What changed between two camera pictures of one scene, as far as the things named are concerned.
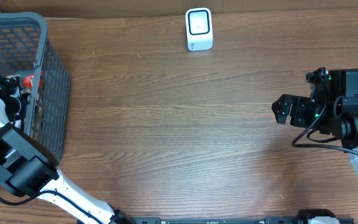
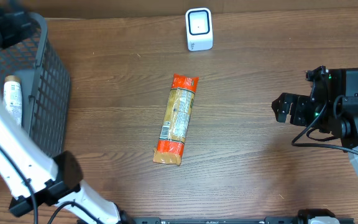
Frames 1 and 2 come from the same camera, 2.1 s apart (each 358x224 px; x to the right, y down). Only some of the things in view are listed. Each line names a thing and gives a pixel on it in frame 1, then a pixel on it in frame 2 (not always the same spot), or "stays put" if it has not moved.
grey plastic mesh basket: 17,43 stays put
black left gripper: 20,98 to 0,35
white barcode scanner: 199,28 stays put
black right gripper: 290,104 stays put
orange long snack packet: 28,83 to 169,145
